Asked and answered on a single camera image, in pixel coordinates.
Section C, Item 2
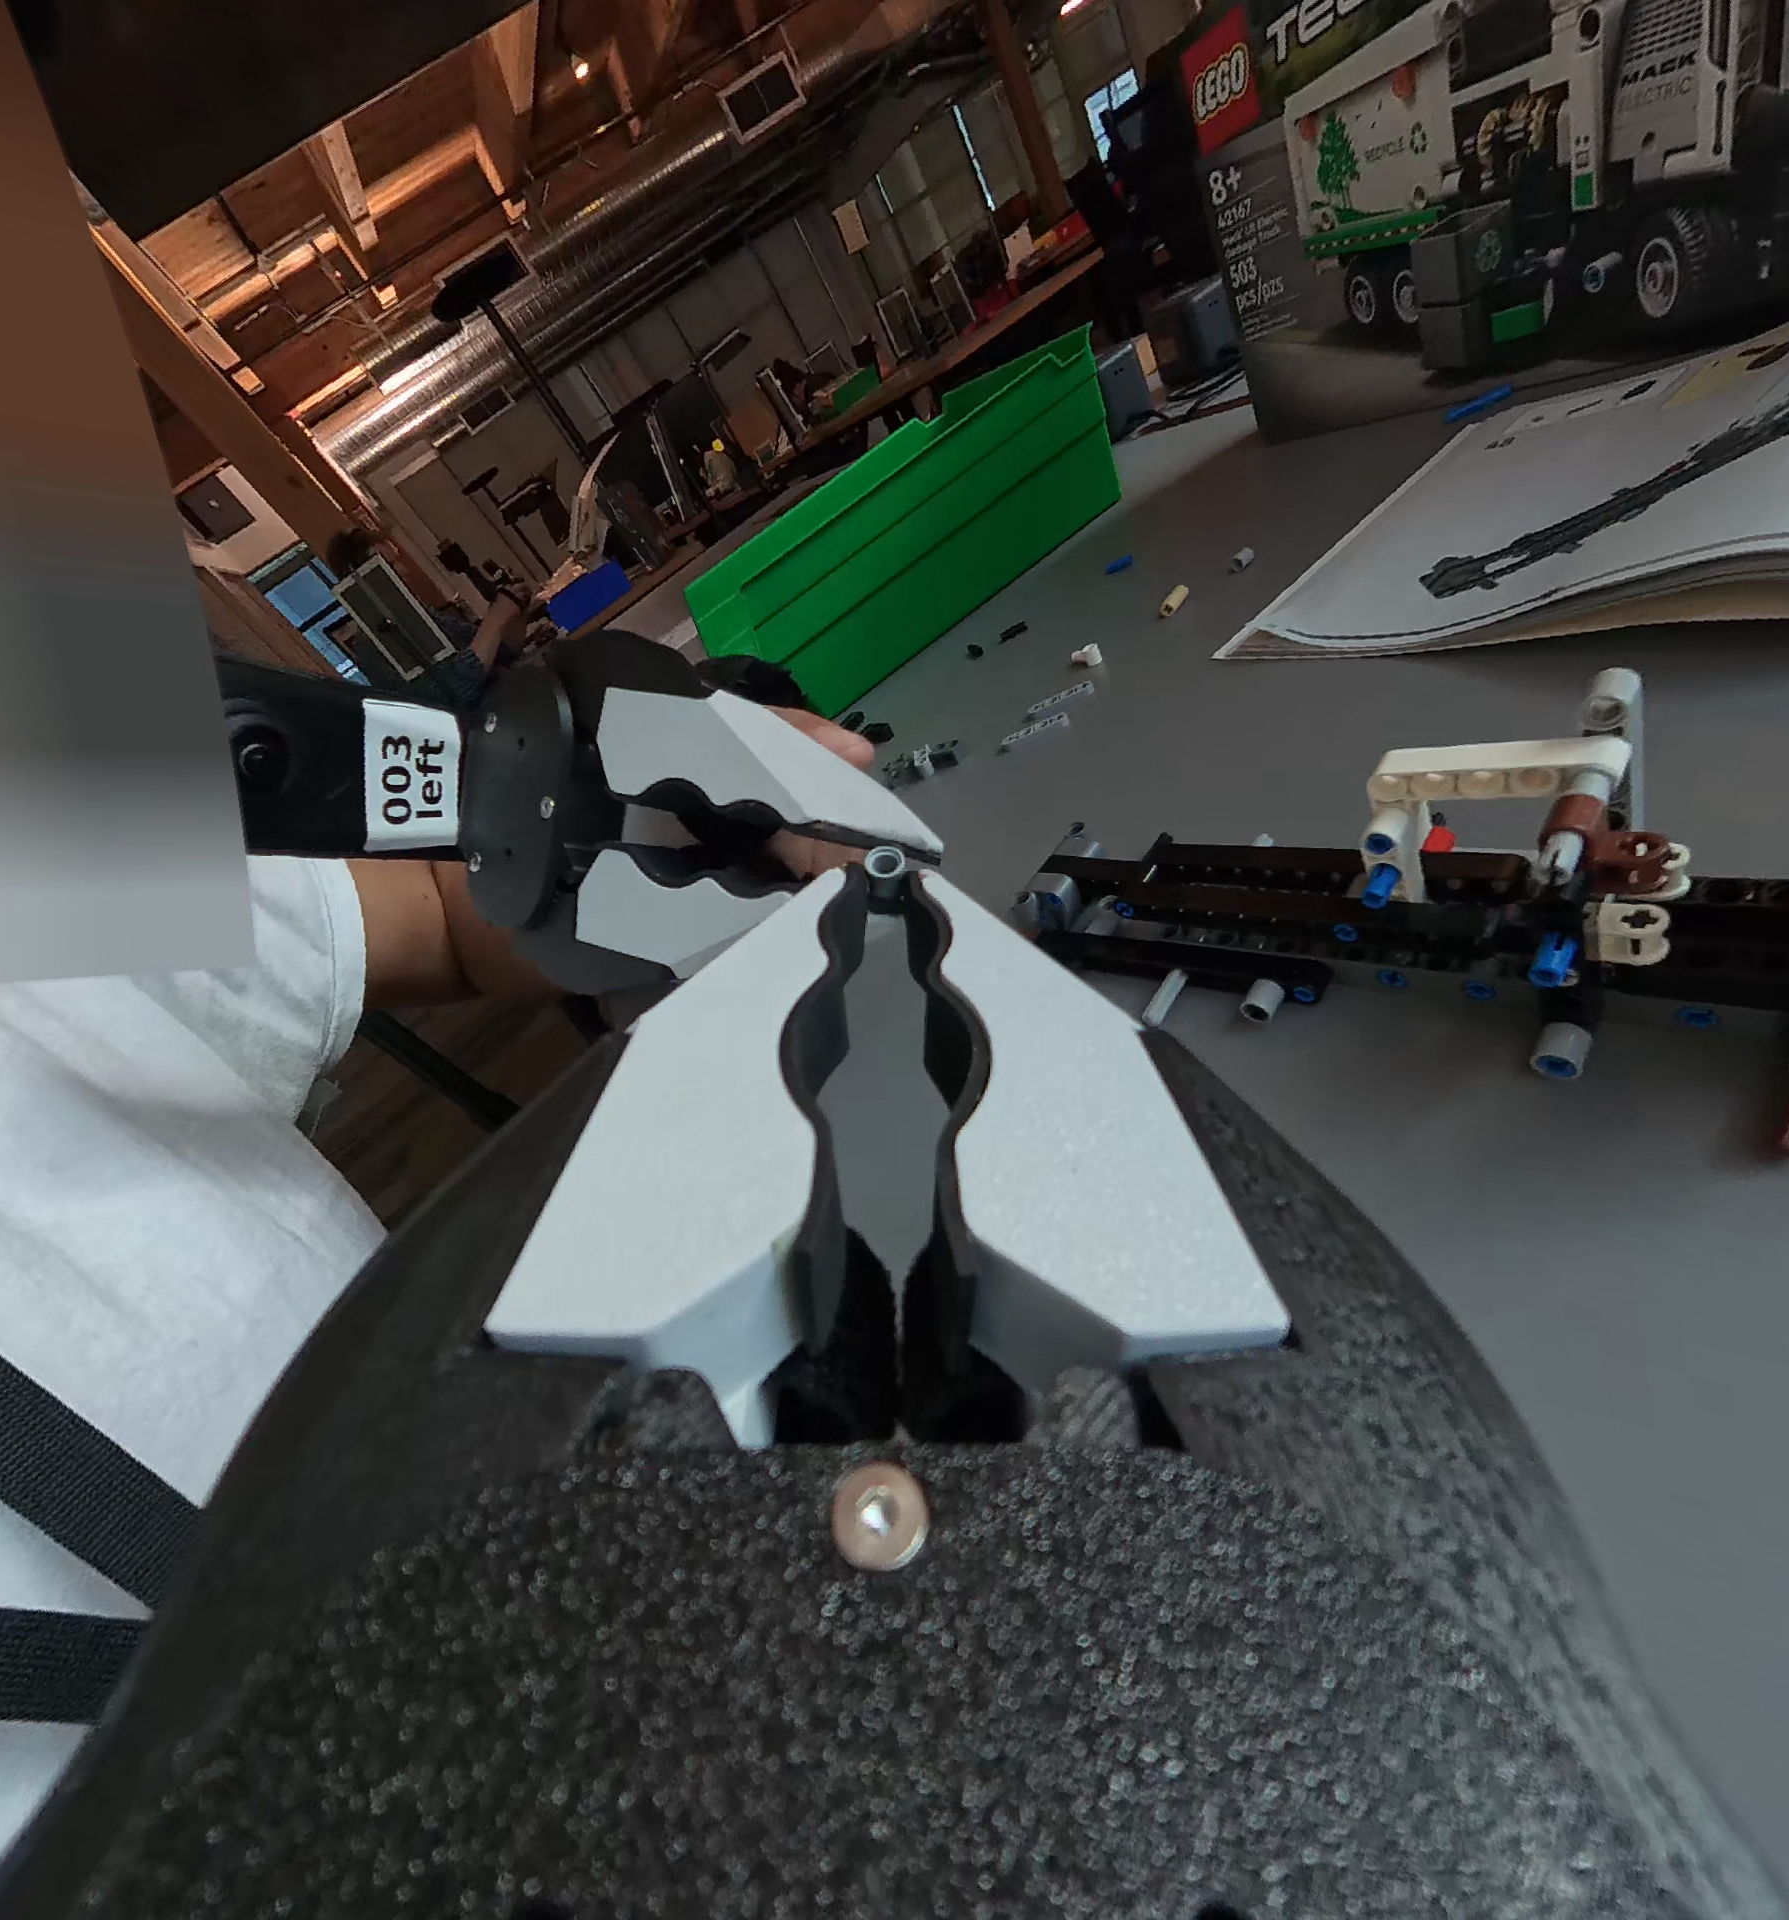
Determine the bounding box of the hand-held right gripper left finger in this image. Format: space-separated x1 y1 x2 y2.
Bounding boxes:
481 862 898 1452

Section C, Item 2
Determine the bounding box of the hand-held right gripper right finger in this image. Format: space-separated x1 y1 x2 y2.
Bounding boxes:
901 864 1296 1445

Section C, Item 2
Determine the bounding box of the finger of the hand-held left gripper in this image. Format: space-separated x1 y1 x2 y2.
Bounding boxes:
568 840 809 991
598 683 947 876

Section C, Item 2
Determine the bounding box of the black lego truck chassis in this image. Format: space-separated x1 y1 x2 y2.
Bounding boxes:
1015 665 1789 1162

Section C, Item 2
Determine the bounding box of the person's left forearm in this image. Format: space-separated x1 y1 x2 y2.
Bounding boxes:
357 862 602 1009

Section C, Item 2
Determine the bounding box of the open lego instruction booklet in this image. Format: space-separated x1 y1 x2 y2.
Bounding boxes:
1212 295 1789 664

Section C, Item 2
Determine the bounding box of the lego truck set box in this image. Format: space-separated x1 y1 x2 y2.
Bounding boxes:
1177 0 1789 447

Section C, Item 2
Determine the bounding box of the person's left hand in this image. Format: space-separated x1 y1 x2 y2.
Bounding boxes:
766 703 879 887

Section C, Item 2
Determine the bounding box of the green plastic bin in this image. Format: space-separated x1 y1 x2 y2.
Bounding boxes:
680 322 1125 726

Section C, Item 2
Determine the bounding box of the black floor lamp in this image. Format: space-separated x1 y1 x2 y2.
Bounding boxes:
428 244 598 455

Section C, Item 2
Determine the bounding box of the black bag strap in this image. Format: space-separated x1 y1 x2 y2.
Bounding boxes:
0 1301 208 1609
0 1601 148 1728

